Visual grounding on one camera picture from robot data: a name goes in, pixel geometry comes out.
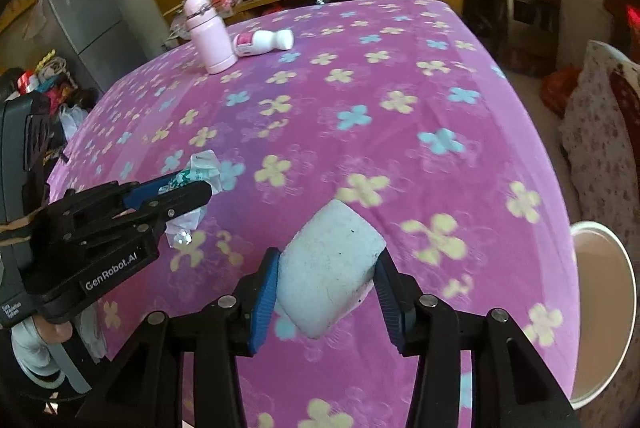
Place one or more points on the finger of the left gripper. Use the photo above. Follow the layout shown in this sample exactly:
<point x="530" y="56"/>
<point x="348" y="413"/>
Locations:
<point x="192" y="196"/>
<point x="97" y="207"/>

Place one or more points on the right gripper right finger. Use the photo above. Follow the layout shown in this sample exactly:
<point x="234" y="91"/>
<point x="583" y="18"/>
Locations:
<point x="511" y="384"/>

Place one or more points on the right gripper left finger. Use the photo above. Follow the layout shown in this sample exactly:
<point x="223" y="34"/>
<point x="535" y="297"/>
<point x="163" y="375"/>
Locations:
<point x="143" y="386"/>

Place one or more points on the green wrapper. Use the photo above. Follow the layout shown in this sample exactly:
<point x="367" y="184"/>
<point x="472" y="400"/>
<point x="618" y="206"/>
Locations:
<point x="203" y="166"/>

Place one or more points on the white foam block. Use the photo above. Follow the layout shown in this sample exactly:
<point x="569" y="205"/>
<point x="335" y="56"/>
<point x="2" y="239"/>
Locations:
<point x="327" y="269"/>

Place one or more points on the white trash bucket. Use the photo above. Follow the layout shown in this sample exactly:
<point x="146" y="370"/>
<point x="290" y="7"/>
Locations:
<point x="608" y="308"/>

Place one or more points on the pink thermos bottle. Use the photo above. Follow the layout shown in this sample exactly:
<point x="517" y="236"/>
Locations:
<point x="209" y="36"/>

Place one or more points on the grey refrigerator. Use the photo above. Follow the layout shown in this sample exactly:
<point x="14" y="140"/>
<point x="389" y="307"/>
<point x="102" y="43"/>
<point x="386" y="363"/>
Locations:
<point x="94" y="39"/>

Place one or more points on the white pink-label plastic bottle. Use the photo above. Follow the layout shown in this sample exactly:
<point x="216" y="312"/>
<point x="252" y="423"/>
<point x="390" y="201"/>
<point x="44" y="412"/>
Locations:
<point x="259" y="42"/>

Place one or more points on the floral covered sofa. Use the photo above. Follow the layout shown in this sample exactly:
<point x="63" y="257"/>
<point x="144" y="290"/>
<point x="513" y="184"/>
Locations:
<point x="604" y="165"/>

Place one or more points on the pink floral tablecloth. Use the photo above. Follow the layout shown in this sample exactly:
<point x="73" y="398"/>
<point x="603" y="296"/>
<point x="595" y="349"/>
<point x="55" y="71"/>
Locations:
<point x="391" y="106"/>

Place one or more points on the orange red floor bag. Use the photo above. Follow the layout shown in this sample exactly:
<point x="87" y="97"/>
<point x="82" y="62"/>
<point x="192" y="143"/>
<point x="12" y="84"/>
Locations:
<point x="556" y="88"/>

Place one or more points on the red patterned blanket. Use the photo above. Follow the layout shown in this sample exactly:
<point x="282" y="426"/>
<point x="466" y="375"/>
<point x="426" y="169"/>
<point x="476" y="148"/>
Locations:
<point x="627" y="100"/>

